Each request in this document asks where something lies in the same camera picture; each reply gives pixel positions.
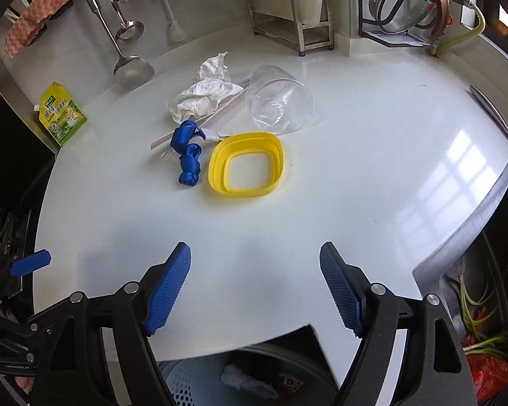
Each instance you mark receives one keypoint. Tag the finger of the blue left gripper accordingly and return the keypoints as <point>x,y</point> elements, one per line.
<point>29,264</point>

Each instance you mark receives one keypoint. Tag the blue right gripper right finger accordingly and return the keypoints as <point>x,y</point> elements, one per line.
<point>347,287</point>

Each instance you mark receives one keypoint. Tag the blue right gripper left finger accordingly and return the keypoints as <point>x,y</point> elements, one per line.
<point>162,284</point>

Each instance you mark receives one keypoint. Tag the clear plastic bag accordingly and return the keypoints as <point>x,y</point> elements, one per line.
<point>233,377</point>

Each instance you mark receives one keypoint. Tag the blue knotted plastic bag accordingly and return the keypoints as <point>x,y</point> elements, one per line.
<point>189,152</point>

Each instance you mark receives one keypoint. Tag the yellow square plastic ring lid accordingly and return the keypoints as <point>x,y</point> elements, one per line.
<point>246,165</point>

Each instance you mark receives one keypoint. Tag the clear plastic cup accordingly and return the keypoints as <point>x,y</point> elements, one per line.
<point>277,102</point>

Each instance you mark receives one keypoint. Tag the white grid paper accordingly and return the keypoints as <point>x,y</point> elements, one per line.
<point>211,86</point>

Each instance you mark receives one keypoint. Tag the grey perforated trash bin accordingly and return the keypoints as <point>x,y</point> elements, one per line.
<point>263,374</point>

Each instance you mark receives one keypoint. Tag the steel sink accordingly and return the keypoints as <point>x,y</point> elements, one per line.
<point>480,248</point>

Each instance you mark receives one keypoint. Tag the green onion scraps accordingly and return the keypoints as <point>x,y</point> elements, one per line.
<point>474,315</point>

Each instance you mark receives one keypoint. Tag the yellow green seasoning pouch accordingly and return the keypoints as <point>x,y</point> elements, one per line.
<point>59,114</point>

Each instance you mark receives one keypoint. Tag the red plastic bag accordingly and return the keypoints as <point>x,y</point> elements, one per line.
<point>487,359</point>

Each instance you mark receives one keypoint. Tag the steel spatula hanging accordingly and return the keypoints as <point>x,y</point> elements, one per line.
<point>131,71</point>

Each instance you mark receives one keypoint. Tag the steel ladle hanging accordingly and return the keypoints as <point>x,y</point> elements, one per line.
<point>129,31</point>

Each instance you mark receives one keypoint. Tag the pink dish cloth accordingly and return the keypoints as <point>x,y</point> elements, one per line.
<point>28,25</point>

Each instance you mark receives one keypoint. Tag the black dish drying rack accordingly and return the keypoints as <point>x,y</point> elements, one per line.
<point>415,36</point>

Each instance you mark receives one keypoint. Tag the steel colander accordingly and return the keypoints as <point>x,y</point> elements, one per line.
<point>402,0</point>

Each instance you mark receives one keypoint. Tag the white bottle brush blue top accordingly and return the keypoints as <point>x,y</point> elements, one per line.
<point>176,33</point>

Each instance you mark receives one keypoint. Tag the steel cutting board rack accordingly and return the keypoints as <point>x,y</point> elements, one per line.
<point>293,33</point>

